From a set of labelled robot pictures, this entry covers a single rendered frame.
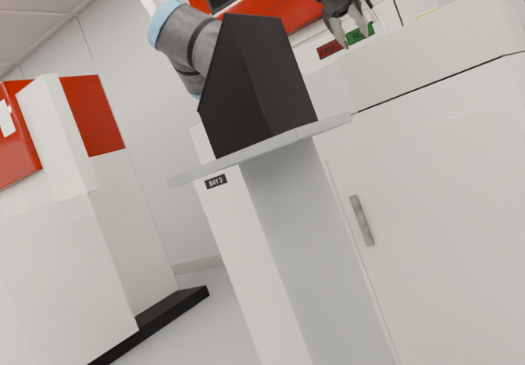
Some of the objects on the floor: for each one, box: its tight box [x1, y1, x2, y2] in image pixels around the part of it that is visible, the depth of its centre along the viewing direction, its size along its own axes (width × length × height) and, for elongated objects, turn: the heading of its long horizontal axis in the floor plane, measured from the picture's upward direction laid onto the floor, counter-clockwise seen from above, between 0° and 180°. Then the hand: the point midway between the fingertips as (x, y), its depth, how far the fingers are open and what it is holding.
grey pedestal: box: [166, 112, 396, 365], centre depth 92 cm, size 51×44×82 cm
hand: (354, 39), depth 124 cm, fingers open, 5 cm apart
